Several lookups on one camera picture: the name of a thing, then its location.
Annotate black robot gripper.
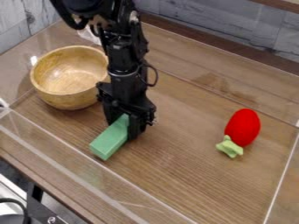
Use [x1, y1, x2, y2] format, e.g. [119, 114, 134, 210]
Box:
[96, 69, 156, 140]

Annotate green rectangular block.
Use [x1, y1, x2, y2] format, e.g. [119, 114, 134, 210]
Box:
[88, 115, 128, 161]

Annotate brown wooden bowl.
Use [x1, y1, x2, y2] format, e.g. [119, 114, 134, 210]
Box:
[29, 45, 108, 110]

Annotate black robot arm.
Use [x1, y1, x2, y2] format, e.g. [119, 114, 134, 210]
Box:
[51, 0, 158, 139]

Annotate red plush strawberry toy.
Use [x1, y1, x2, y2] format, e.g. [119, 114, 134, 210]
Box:
[216, 108, 262, 158]

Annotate clear acrylic enclosure walls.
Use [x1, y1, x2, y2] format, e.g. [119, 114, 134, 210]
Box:
[0, 17, 299, 224]

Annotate clear acrylic corner bracket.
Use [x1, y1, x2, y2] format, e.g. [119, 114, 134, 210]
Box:
[77, 27, 101, 46]

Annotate black table frame leg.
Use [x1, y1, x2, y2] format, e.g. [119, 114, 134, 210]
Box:
[23, 182, 80, 224]

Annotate black cable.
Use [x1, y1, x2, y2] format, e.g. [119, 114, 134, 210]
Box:
[0, 197, 32, 224]

